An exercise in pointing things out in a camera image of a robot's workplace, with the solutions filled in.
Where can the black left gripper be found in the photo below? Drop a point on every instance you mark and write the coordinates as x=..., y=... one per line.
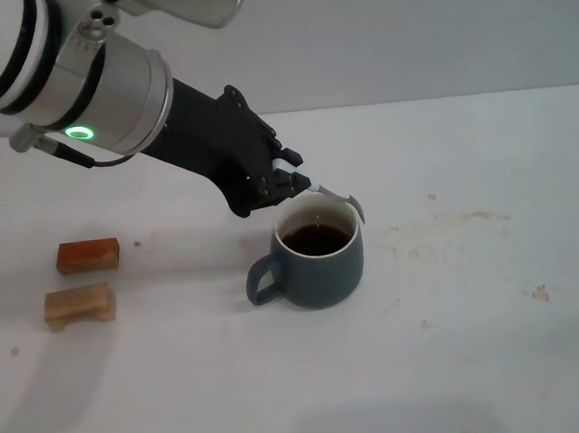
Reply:
x=213, y=142

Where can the grey ceramic cup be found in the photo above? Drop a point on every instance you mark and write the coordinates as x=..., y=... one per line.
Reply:
x=319, y=279

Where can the dark coffee liquid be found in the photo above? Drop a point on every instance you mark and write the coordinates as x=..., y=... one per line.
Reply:
x=316, y=239

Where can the reddish brown wooden block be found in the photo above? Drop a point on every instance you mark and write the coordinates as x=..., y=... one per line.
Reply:
x=88, y=255

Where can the light notched wooden block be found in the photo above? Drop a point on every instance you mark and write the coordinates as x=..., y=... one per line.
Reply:
x=78, y=303

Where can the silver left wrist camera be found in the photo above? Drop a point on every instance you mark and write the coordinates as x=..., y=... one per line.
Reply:
x=187, y=4

